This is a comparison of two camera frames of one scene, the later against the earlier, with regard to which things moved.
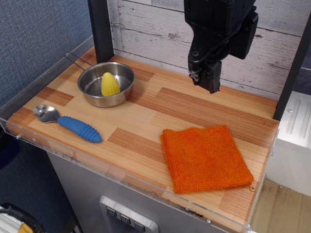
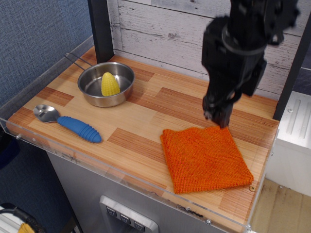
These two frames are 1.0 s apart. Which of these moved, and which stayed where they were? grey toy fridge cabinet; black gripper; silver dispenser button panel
Moved: black gripper
Stayed: silver dispenser button panel; grey toy fridge cabinet
